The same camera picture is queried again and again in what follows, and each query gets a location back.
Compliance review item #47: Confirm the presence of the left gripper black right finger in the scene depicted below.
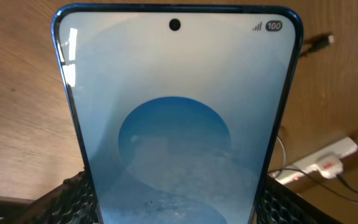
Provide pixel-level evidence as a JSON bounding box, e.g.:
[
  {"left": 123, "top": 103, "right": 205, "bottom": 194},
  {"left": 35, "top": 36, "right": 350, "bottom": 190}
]
[{"left": 255, "top": 176, "right": 341, "bottom": 224}]

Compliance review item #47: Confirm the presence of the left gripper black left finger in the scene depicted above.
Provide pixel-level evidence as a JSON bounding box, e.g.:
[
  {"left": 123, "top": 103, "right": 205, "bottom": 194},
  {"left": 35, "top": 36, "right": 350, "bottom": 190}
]
[{"left": 0, "top": 171, "right": 99, "bottom": 224}]

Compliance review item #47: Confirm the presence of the blue Galaxy smartphone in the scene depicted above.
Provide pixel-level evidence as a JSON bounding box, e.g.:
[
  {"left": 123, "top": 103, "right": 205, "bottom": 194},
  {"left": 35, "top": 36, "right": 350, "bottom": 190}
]
[{"left": 51, "top": 4, "right": 303, "bottom": 223}]

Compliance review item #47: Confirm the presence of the black USB charging cable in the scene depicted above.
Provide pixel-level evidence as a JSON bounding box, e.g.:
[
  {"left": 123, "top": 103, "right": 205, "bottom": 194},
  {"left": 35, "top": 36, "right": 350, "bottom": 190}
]
[{"left": 267, "top": 32, "right": 358, "bottom": 209}]

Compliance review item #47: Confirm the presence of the white power strip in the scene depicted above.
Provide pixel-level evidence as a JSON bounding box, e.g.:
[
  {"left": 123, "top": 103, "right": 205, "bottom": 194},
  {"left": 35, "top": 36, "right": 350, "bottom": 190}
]
[{"left": 270, "top": 136, "right": 358, "bottom": 185}]

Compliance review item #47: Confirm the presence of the white USB wall charger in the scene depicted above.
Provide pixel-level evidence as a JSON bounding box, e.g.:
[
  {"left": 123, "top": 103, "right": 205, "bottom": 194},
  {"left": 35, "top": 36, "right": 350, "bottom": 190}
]
[{"left": 315, "top": 154, "right": 344, "bottom": 179}]

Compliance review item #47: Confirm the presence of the white power strip cord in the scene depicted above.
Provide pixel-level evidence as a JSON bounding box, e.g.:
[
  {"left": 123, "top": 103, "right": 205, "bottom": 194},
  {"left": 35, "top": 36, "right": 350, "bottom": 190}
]
[{"left": 272, "top": 135, "right": 288, "bottom": 180}]

